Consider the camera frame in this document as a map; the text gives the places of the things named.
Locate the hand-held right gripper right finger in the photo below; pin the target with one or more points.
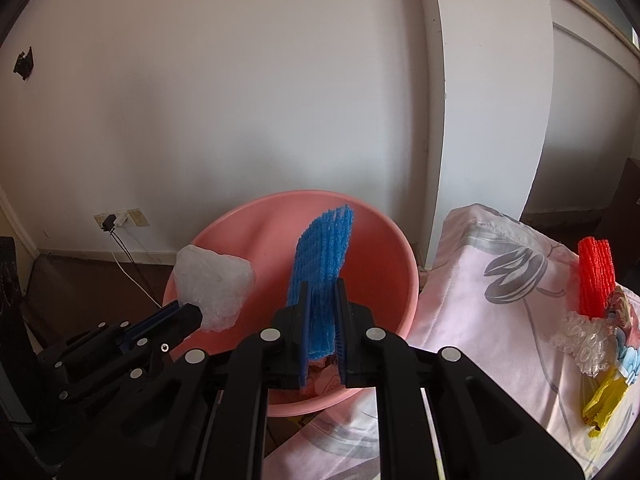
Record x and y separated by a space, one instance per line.
341 330

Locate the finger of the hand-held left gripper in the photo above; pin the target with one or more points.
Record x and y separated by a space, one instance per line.
145 325
182 321

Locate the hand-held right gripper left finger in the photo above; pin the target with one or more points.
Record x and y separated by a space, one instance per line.
303 330

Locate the white plastic bag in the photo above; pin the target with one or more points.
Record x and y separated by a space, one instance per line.
215 280

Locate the pink snack wrapper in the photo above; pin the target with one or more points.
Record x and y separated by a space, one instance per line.
325 380

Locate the blue foam net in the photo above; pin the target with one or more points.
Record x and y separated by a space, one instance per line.
322 260

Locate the pink plastic bucket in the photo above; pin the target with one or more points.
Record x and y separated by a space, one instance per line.
240 240

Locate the clear bubble wrap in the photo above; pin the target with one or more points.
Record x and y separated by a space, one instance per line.
582 342

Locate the red foam net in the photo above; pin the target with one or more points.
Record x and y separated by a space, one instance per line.
595 275

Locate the yellow plastic wrapper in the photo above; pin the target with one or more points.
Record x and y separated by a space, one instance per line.
607 392

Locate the cartoon printed wrapper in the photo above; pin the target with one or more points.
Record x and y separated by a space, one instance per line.
627 320

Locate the black plug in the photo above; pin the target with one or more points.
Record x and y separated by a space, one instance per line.
107 221

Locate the dark furniture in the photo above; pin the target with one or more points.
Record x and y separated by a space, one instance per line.
10 285

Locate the pink floral cloth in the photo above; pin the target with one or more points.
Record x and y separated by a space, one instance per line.
490 340

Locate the beige wall socket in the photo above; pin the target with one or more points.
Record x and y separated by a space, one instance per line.
135 218

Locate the black wall bracket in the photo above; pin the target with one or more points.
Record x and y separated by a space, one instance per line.
23 63

